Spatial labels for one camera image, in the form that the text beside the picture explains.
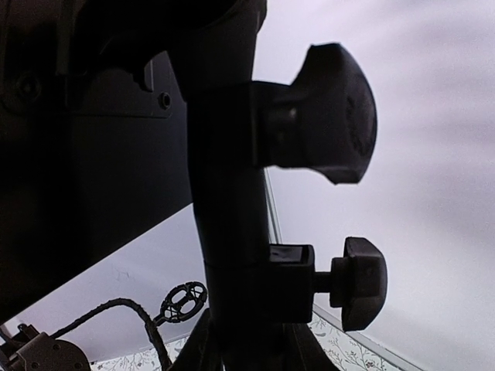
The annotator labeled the left aluminium frame post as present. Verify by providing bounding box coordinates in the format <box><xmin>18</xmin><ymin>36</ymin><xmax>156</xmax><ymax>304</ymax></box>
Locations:
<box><xmin>264</xmin><ymin>169</ymin><xmax>282</xmax><ymax>244</ymax></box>

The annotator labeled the black music stand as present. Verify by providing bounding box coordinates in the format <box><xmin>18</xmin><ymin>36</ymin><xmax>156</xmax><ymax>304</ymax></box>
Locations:
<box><xmin>1</xmin><ymin>1</ymin><xmax>387</xmax><ymax>370</ymax></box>

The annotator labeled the floral table mat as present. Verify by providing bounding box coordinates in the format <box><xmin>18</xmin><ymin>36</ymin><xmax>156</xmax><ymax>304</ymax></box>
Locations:
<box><xmin>90</xmin><ymin>310</ymin><xmax>417</xmax><ymax>371</ymax></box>

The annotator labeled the black shock mount tripod stand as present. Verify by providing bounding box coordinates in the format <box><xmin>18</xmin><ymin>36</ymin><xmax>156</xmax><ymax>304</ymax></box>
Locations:
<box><xmin>153</xmin><ymin>281</ymin><xmax>208</xmax><ymax>326</ymax></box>

